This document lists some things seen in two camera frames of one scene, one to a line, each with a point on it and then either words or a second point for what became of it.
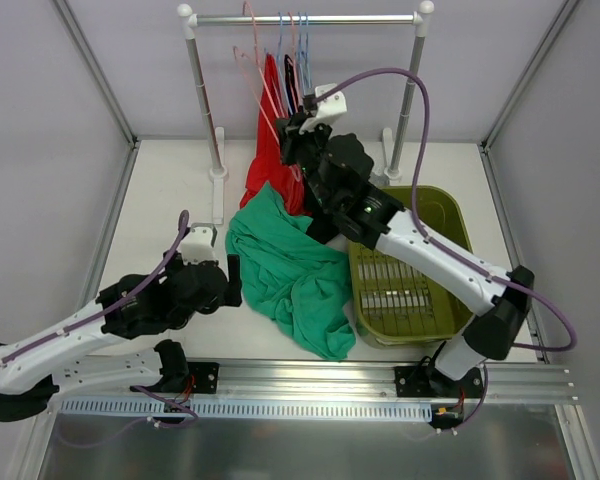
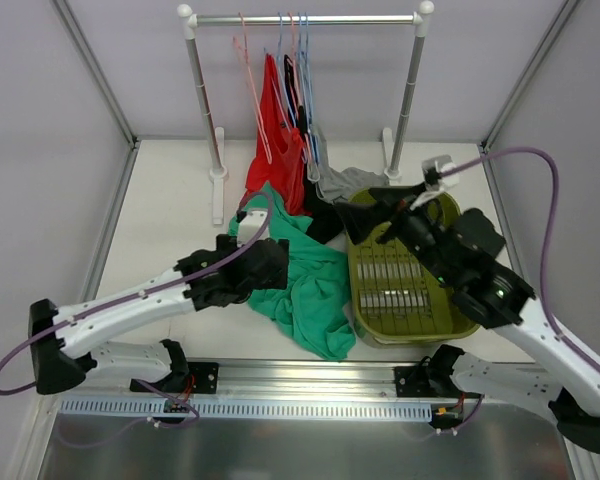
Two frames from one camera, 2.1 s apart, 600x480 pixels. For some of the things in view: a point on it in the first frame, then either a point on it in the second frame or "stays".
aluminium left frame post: x=96 y=67 stays
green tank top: x=289 y=276 stays
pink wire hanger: x=262 y=77 to x=249 y=87
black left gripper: x=233 y=281 to x=273 y=262
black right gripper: x=290 y=132 to x=397 y=220
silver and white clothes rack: x=391 y=164 stays
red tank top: x=267 y=166 stays
